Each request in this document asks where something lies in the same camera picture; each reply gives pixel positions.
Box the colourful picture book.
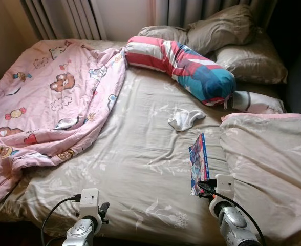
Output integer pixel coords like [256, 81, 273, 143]
[188, 133, 212, 196]

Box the beige printed bed sheet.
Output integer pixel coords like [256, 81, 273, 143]
[0, 67, 294, 246]

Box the beige duvet with pink trim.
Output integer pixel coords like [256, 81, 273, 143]
[220, 113, 301, 246]

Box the crumpled white sock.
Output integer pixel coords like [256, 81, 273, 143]
[168, 109, 206, 132]

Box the small white pillow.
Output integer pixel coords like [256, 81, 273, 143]
[231, 90, 286, 114]

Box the red blue striped bolster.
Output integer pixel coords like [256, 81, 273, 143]
[125, 36, 237, 107]

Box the pink cartoon print blanket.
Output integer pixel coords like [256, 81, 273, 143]
[0, 39, 128, 211]

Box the beige pillow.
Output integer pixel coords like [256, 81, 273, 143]
[186, 4, 257, 54]
[138, 25, 189, 47]
[212, 28, 288, 85]

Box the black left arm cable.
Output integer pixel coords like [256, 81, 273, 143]
[40, 194, 82, 246]

